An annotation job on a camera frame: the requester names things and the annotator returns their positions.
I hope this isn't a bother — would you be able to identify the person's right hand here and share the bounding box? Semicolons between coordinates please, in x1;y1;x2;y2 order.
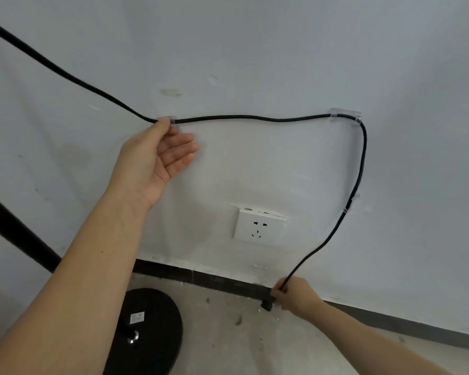
270;276;326;319

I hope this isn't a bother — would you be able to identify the person's left hand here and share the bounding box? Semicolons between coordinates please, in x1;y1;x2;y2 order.
107;116;201;210

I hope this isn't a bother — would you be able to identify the black lamp power cord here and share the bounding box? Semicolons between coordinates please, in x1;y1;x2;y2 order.
0;15;368;312

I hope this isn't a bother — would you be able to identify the black floor lamp white shade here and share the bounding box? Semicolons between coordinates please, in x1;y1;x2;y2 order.
0;187;183;375

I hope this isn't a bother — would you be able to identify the person's left forearm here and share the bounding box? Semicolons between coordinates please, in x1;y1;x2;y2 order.
0;187;153;375

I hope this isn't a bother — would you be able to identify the person's right forearm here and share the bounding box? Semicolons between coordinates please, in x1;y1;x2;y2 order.
303;300;445;375

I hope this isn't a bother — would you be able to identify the white wall socket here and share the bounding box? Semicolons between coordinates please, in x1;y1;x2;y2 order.
233;206;288;247

